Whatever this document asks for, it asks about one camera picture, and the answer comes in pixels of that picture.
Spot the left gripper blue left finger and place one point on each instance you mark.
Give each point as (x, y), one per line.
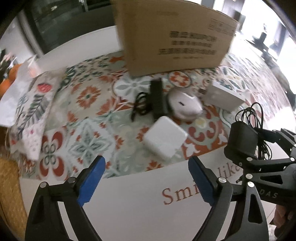
(89, 179)

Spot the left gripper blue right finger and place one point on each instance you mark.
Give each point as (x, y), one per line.
(204, 179)

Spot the black power adapter with cable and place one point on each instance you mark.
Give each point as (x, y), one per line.
(244, 133)

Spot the white power strip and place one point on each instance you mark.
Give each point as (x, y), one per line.
(222, 97)

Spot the black usb hub with cable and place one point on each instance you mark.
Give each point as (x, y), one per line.
(155, 99)

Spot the white square charger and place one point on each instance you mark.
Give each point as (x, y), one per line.
(164, 137)

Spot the colourful patterned table runner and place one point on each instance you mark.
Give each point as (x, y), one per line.
(95, 108)

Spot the silver computer mouse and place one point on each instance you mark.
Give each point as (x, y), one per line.
(184, 104)

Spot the patterned fabric tissue pouch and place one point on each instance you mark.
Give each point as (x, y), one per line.
(33, 107)

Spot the white basket of oranges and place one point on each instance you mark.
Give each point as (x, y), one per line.
(6, 83)

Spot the brown cardboard box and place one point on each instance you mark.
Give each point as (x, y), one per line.
(162, 36)

